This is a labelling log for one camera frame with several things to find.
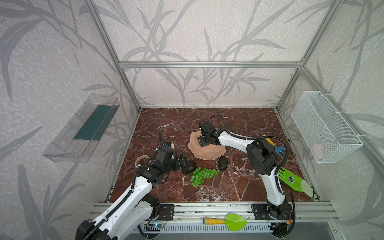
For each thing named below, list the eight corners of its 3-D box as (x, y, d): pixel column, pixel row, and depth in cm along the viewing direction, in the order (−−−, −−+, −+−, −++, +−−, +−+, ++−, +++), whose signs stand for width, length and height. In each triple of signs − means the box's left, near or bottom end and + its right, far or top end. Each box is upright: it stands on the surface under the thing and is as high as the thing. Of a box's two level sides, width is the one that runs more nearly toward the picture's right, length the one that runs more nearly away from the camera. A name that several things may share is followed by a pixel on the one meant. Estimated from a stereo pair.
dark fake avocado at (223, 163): (219, 171, 89) (219, 168, 86) (218, 159, 95) (218, 156, 91) (227, 171, 89) (228, 168, 86) (226, 159, 95) (226, 156, 91)
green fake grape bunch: (193, 189, 83) (193, 186, 79) (187, 177, 87) (186, 174, 83) (218, 173, 89) (219, 170, 85) (211, 163, 93) (211, 160, 89)
